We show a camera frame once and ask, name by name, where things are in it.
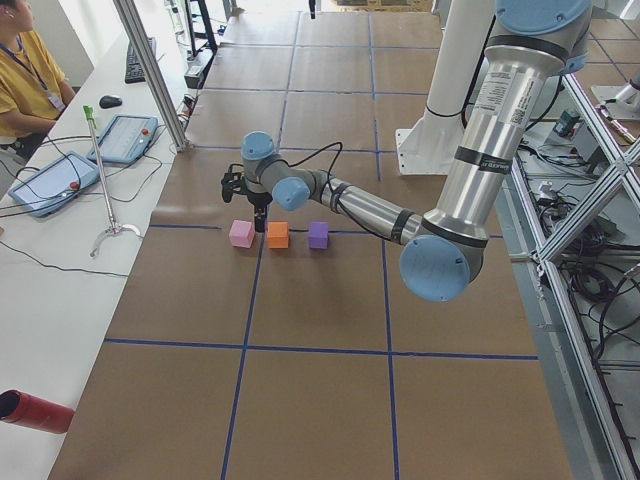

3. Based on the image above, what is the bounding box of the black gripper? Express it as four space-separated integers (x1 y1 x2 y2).
248 192 271 232

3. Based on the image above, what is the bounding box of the orange foam cube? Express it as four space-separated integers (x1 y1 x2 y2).
267 221 290 249

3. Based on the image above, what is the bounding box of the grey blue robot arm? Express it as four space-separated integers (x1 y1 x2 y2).
239 1 592 302

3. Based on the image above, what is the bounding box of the pink foam cube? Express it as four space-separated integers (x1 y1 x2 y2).
228 219 255 249

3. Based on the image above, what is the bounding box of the purple foam cube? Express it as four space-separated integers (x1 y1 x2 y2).
308 221 329 250

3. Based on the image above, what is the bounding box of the brown paper table mat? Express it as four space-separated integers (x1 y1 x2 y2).
51 13 572 479

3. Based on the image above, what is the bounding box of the metal reacher grabber stick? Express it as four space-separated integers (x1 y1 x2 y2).
83 105 143 259

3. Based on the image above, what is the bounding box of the far blue teach pendant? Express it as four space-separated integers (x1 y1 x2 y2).
98 114 159 165

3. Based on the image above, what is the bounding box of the blue teach pendant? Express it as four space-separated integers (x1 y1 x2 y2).
98 114 159 165
8 151 99 217

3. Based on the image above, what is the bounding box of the black keyboard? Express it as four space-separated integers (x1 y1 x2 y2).
124 42 146 84

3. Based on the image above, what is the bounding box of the black computer mouse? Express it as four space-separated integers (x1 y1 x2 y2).
99 95 123 109

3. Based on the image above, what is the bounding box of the near blue teach pendant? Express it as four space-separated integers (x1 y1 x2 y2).
8 151 99 217

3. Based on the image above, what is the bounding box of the person in yellow shirt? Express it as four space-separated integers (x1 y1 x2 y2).
1 1 75 159

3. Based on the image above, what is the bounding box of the red cylinder tube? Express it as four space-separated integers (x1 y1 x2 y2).
1 390 75 434

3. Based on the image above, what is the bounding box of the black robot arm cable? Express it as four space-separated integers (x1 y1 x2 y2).
287 141 401 241

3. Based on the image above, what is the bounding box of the aluminium frame post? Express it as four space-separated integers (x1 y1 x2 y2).
113 0 189 152

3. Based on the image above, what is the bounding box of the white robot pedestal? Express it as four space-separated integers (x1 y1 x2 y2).
396 0 495 175

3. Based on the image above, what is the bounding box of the aluminium frame rail right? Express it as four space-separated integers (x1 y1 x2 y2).
498 61 639 479

